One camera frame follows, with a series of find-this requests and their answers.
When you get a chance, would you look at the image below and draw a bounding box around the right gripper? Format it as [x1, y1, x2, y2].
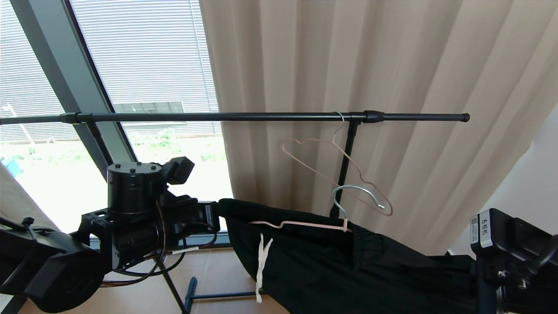
[470, 208, 558, 280]

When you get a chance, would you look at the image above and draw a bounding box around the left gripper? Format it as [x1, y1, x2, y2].
[168, 197, 221, 245]

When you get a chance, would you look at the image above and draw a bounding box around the pink clothes hanger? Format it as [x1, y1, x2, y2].
[282, 112, 393, 217]
[248, 185, 386, 233]

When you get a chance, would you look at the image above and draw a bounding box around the black garment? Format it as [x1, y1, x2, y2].
[217, 198, 478, 314]

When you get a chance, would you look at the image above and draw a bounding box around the black clothes rack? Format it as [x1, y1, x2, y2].
[0, 110, 470, 314]

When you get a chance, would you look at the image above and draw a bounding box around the white curtain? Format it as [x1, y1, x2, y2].
[0, 162, 59, 232]

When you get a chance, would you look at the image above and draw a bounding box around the beige curtain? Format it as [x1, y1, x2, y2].
[200, 0, 558, 258]

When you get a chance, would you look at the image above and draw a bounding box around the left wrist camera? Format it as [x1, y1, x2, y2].
[162, 156, 195, 186]

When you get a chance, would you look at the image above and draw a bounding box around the black cable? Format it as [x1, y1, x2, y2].
[112, 249, 187, 278]

